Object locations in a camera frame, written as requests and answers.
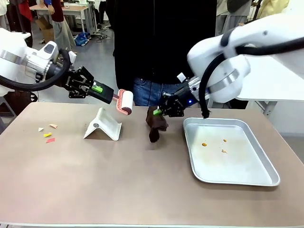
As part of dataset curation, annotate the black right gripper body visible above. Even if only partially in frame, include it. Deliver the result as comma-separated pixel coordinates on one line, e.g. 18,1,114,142
167,89,192,118

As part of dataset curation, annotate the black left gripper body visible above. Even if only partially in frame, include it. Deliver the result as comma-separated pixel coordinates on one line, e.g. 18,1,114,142
62,68,93,95

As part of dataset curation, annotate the brown cloth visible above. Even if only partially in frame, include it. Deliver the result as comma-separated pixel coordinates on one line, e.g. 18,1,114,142
145,106,169,143

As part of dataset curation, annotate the pink-handled lint roller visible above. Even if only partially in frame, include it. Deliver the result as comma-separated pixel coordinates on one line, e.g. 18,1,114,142
91,82,134,116

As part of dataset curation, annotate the white lint roller stand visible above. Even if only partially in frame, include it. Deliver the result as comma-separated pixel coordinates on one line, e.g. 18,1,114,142
83,107,123,143

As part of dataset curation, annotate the blue bag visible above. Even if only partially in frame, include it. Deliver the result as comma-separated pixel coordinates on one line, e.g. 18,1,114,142
75,32,92,47

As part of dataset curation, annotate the person in beige trousers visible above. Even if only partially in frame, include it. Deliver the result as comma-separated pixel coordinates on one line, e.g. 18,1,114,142
46,0,76,52

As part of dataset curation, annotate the person in black jacket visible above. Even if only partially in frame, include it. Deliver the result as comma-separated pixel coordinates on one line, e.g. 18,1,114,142
113,0,218,107

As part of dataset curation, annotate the cardboard box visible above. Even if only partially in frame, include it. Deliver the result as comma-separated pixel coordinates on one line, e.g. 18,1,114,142
35,18,55,45

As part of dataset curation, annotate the dark maroon chair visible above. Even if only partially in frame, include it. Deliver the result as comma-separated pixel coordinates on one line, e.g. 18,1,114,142
0,91,38,117

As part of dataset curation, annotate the brown-topped background table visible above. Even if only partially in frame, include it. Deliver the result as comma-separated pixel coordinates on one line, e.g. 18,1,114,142
29,4,98,35

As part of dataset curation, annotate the silver metal tray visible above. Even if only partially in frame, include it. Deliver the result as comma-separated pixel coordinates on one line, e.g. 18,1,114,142
182,117,281,187

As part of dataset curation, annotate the person in red top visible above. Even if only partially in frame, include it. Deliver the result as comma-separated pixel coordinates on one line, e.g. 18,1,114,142
4,0,34,48

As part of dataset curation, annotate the white table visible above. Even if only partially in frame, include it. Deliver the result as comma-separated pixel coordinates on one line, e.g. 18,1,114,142
236,54,304,117

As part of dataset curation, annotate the person in grey skirt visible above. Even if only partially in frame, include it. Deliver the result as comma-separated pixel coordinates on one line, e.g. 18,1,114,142
215,0,253,37

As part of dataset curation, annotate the person in cream top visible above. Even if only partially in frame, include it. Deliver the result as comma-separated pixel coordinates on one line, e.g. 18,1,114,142
257,0,290,19

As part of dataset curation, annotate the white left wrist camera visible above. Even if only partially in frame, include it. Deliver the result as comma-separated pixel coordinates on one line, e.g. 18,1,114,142
67,51,78,65

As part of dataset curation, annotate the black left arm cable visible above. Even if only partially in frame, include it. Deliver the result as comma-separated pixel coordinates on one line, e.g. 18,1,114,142
0,48,72,92

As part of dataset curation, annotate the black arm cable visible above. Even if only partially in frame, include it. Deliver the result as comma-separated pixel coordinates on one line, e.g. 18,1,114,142
0,48,72,92
199,28,304,119

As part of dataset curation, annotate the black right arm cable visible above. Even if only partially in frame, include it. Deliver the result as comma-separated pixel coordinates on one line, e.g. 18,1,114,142
199,28,304,119

